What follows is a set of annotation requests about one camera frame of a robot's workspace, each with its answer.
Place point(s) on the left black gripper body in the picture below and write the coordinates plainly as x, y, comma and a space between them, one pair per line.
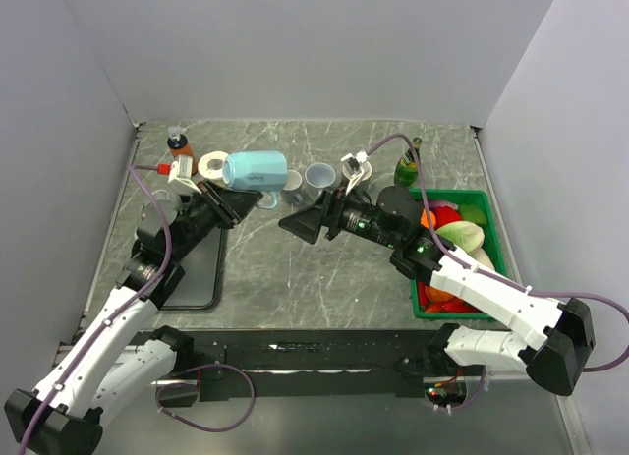
205, 212

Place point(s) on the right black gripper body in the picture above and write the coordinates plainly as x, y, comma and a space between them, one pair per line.
350, 215

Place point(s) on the dark slate blue mug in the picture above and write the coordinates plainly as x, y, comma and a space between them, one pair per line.
292, 190

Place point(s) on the light blue mug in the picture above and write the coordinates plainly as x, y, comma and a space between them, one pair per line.
263, 171

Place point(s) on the small blue-grey mug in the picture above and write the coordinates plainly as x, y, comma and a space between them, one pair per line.
319, 177

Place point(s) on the grey mug with cream inside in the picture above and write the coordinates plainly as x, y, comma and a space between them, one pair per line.
366, 169

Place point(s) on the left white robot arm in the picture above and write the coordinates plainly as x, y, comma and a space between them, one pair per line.
67, 411

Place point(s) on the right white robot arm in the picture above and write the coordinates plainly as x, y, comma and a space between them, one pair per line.
545, 339

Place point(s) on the pale grey-blue mug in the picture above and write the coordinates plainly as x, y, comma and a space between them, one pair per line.
170, 203

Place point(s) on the green glass bottle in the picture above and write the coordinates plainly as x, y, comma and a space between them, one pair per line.
405, 173

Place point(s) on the orange soap dispenser bottle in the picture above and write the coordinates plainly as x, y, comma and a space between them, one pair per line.
178, 143

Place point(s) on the black serving tray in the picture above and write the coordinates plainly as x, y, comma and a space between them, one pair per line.
199, 288

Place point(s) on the orange plush carrot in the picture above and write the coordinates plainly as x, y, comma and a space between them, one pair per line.
428, 219

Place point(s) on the red plush vegetable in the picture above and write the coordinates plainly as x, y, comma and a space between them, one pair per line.
445, 215

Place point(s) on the red plush chili pepper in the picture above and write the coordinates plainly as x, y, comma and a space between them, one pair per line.
422, 297

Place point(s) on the green plastic basket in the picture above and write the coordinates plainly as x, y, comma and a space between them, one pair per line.
456, 309

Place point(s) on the orange plush pumpkin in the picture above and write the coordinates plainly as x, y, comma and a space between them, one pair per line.
438, 296

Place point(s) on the green plush cabbage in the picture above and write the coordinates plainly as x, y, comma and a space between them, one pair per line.
466, 235

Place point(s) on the dark green plush avocado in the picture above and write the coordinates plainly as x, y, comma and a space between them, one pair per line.
473, 214

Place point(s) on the white plush radish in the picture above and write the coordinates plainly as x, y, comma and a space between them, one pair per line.
482, 257

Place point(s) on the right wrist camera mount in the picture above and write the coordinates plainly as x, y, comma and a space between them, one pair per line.
354, 164

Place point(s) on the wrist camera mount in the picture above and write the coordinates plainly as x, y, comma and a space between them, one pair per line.
354, 164
180, 175

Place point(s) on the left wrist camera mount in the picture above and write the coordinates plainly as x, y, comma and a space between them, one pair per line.
180, 175

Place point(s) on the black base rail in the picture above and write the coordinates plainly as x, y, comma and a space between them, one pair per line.
318, 362

